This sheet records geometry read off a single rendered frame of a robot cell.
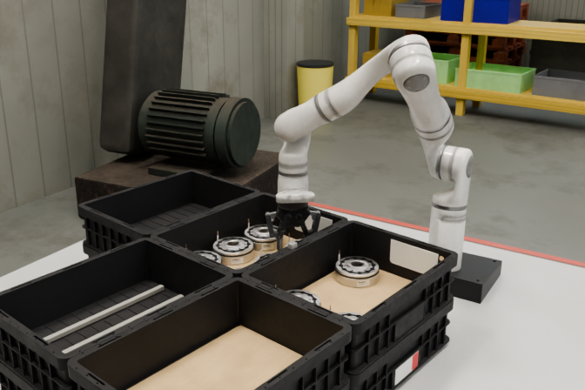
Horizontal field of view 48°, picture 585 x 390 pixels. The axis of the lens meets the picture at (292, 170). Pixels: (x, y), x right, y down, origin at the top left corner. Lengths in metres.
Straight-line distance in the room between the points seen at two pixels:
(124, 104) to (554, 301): 3.00
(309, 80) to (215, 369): 5.05
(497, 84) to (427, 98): 5.22
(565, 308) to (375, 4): 5.61
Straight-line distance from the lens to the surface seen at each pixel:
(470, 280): 1.80
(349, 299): 1.51
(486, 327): 1.72
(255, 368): 1.29
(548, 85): 6.58
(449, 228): 1.79
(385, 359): 1.36
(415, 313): 1.42
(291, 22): 6.29
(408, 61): 1.40
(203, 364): 1.30
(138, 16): 4.22
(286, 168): 1.56
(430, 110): 1.51
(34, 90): 4.53
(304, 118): 1.50
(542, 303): 1.87
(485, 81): 6.72
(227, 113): 3.76
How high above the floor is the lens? 1.57
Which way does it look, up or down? 18 degrees down
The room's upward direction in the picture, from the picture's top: straight up
